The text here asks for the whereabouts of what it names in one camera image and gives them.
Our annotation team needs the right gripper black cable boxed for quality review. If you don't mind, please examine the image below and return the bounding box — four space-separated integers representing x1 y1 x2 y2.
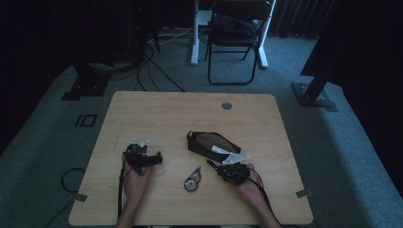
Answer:
248 176 283 228

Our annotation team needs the dark bag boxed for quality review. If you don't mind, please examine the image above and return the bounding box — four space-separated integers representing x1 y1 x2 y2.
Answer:
211 13 259 38

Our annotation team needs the grey tape strip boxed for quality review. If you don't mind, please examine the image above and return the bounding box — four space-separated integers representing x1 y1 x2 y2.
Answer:
295 188 314 200
67 192 89 203

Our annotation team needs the black metal stand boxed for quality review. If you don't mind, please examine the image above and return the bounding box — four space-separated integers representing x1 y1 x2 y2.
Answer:
291 71 339 113
61 61 111 102

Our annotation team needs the person's right hand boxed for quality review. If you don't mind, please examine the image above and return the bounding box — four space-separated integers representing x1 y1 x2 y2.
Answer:
235 162 267 205

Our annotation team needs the black folding chair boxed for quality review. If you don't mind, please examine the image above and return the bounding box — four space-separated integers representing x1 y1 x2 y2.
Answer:
204 0 271 86

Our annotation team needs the black floor cable loop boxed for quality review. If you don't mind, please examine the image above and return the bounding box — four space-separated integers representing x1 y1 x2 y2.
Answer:
60 167 86 195

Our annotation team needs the dark pleated curtain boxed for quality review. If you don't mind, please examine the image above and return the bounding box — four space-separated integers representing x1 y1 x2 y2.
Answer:
271 0 319 40

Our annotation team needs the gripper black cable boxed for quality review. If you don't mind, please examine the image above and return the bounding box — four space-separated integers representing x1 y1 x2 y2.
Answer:
117 157 126 220
248 176 283 228

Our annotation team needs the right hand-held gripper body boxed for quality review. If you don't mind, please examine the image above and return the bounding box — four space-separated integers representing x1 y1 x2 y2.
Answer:
216 152 251 186

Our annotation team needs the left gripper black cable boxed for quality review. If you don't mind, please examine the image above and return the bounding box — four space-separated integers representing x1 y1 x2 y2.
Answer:
117 157 126 220

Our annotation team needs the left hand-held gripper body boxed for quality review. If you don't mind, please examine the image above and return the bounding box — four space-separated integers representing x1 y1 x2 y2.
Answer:
122 137 157 176

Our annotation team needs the white desk leg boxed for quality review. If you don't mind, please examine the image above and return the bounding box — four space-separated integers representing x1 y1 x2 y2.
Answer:
190 0 204 67
257 0 278 69

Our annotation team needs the white floor cable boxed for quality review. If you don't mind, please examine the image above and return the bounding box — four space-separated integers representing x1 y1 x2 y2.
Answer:
147 26 195 45

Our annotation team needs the black mesh pencil case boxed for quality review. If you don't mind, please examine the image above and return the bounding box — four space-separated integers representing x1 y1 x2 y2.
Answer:
185 129 242 164

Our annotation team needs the person's left hand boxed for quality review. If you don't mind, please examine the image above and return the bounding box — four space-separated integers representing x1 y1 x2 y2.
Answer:
122 162 155 204

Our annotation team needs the black floor cable bundle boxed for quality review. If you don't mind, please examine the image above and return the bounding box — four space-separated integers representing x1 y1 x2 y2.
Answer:
135 43 187 93

